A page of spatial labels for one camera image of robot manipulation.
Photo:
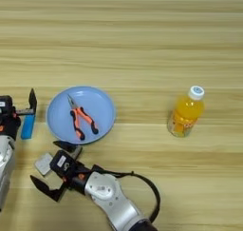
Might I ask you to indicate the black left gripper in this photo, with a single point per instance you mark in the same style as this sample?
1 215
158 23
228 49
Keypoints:
9 122

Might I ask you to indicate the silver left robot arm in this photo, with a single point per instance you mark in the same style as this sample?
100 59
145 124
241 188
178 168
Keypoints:
4 165

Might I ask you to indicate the black labelled box left gripper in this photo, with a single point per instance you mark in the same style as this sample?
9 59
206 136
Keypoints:
5 103

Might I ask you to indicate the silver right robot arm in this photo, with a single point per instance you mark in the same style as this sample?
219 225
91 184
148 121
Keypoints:
114 200

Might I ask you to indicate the black labelled box right gripper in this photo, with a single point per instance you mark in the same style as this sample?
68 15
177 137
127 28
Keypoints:
61 163

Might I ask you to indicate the black labelled box gripper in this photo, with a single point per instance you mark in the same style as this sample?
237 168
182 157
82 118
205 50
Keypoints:
61 163
5 103

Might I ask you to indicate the round blue plate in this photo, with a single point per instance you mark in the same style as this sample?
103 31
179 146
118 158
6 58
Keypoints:
101 108

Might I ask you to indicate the small white square box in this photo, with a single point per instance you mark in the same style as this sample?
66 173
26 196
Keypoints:
42 163

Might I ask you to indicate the blue rectangular block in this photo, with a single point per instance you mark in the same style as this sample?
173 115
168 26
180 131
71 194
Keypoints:
28 127

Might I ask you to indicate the orange juice bottle white cap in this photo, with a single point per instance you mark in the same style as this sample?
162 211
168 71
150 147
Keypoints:
186 112

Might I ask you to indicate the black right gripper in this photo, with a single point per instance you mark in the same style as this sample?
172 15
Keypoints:
79 177

